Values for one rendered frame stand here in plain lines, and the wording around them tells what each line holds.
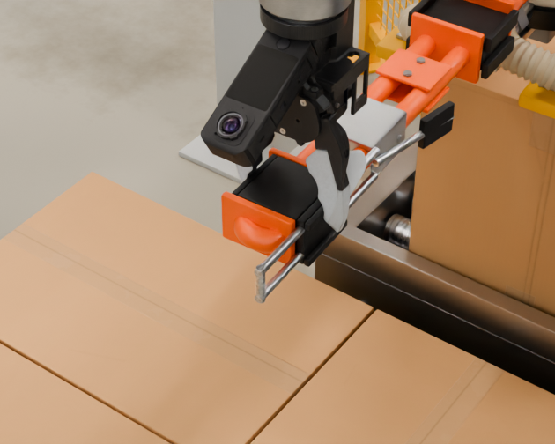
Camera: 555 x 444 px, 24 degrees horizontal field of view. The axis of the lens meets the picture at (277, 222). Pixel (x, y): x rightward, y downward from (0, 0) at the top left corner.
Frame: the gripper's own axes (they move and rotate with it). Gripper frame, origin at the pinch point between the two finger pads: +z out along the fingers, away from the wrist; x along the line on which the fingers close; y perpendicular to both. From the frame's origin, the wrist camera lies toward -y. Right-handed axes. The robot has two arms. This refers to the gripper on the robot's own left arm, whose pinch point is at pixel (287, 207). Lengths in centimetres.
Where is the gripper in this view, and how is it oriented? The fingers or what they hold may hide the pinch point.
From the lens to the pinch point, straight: 114.6
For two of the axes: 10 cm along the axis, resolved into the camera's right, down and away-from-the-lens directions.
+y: 5.6, -5.4, 6.3
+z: 0.0, 7.6, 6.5
